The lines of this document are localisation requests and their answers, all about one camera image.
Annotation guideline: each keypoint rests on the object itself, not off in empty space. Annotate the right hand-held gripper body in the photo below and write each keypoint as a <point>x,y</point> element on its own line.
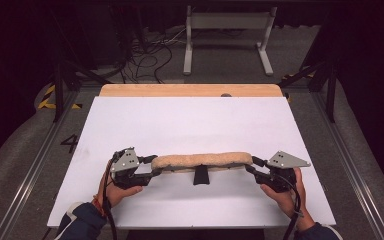
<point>285,160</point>

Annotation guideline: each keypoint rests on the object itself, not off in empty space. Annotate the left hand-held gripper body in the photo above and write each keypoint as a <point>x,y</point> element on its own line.
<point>126,160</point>

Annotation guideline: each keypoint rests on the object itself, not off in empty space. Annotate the tan fleece pad black backing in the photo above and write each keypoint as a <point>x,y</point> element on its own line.
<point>200,159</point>

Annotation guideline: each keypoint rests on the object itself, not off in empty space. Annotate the person's left hand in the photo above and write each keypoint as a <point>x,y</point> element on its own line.
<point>116,195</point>

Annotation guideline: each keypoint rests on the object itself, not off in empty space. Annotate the person's right hand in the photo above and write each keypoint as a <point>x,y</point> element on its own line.
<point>291,203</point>

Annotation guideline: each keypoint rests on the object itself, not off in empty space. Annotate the white table board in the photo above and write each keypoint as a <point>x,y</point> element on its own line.
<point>180,126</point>

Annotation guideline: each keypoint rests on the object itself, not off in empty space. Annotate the wooden table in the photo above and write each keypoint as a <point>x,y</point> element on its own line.
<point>180,90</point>

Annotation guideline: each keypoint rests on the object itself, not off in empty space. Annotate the black metal stand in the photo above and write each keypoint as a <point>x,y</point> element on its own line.
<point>330,90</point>
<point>58,86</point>

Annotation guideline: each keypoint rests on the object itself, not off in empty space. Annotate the yellow black floor tape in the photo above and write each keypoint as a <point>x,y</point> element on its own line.
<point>48,106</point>

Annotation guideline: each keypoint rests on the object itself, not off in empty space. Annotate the aluminium floor rail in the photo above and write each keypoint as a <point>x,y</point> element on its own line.
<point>33,170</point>
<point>353,166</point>

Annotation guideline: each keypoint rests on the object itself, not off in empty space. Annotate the white metal stand frame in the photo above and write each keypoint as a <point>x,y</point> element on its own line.
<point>228,20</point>

